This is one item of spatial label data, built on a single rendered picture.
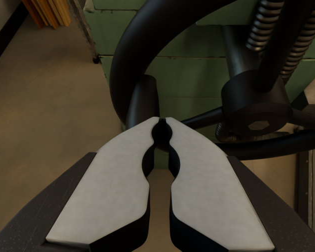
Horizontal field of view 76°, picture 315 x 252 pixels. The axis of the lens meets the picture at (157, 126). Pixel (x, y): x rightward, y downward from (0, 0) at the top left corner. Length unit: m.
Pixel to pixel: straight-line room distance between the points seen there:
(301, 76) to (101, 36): 0.40
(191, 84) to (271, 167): 0.80
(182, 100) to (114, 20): 0.24
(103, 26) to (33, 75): 1.23
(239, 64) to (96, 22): 0.24
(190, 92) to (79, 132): 0.82
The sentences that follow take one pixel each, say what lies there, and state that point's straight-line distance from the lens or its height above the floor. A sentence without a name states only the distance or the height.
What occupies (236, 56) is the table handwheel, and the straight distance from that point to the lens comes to 0.25.
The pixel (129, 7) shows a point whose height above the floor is 0.80.
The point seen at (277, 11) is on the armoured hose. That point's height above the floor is 0.87.
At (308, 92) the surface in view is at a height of 0.62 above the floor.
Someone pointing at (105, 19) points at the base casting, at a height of 0.79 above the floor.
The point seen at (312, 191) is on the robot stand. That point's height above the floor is 0.17.
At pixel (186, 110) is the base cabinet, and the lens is 0.54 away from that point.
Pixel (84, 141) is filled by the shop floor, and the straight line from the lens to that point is 1.15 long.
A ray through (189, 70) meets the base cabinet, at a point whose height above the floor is 0.68.
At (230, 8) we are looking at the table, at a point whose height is 0.86.
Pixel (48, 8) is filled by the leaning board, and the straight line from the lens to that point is 1.83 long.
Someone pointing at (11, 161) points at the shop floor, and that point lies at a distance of 1.28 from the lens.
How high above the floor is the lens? 0.98
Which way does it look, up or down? 61 degrees down
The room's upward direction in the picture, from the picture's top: 1 degrees counter-clockwise
